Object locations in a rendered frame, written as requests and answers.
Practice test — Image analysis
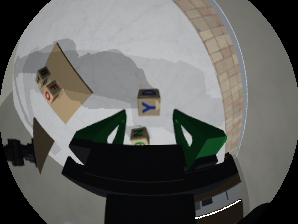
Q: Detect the tan mat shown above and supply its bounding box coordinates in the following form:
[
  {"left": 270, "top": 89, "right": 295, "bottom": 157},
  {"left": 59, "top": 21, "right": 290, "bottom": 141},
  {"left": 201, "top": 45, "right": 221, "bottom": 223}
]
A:
[{"left": 39, "top": 42, "right": 93, "bottom": 124}]

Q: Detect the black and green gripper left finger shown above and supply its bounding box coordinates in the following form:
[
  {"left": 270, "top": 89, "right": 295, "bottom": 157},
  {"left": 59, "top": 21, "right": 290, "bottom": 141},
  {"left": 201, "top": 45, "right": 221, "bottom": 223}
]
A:
[{"left": 73, "top": 109, "right": 127, "bottom": 144}]

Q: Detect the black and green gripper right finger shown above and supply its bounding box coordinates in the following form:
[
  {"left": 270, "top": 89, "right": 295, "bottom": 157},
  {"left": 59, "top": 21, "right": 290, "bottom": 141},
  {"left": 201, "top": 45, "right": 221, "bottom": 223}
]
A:
[{"left": 172, "top": 109, "right": 227, "bottom": 171}]

